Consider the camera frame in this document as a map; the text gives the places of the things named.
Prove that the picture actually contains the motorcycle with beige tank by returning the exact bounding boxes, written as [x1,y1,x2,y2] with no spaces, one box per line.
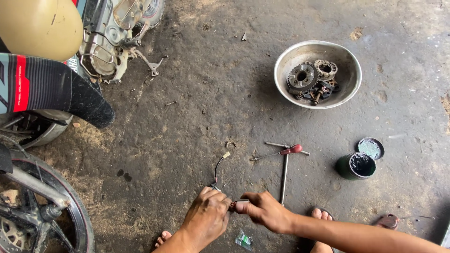
[0,0,169,85]

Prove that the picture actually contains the brown handle tool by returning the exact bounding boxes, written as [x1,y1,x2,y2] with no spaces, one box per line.
[374,213,436,231]

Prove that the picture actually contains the person's right hand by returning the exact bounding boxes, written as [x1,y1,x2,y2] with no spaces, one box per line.
[234,191,298,235]

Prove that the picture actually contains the black greasy engine parts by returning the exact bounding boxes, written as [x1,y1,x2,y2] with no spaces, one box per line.
[289,80,341,106]

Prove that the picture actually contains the steel T-handle wrench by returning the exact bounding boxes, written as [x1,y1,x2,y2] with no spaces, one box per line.
[265,141,311,206]

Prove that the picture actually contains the black red motorcycle tail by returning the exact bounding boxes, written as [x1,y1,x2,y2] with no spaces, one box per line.
[0,53,116,148]

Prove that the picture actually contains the grey toothed gear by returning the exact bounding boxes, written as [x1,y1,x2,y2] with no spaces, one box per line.
[286,62,320,93]

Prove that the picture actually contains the round metal bowl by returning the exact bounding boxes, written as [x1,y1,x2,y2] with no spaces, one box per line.
[274,40,363,110]

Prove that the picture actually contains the round grease can lid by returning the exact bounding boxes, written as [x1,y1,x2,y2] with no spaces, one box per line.
[357,137,385,161]

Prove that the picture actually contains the person's left hand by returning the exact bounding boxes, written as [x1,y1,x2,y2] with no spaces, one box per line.
[179,186,233,247]

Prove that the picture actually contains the person's right foot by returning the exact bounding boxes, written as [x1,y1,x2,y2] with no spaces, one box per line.
[309,208,334,253]

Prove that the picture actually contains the person's foot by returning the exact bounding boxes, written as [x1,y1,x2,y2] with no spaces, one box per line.
[309,208,334,253]
[155,230,173,249]

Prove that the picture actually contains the starter motor armature copper winding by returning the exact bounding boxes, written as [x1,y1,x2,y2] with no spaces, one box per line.
[228,198,251,213]

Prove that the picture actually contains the silver ring-shaped engine part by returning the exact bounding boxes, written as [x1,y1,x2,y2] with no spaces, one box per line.
[314,59,339,81]

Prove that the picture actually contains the person's left foot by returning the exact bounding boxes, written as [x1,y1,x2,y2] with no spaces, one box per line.
[155,230,173,249]

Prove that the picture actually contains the red handle screwdriver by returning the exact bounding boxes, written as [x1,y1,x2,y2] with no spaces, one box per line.
[250,144,304,162]

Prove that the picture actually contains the motorcycle wheel with red stripe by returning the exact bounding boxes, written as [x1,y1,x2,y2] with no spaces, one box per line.
[0,142,96,253]

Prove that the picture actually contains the black cable with white connector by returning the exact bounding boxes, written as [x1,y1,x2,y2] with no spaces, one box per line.
[210,151,231,192]

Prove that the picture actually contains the black sandal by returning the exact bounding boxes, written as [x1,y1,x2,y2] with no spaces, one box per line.
[305,206,339,253]

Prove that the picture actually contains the green grease can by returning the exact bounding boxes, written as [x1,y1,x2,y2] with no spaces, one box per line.
[335,152,377,181]

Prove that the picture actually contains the clear plastic packet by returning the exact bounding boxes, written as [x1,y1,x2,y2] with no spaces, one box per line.
[234,229,254,251]

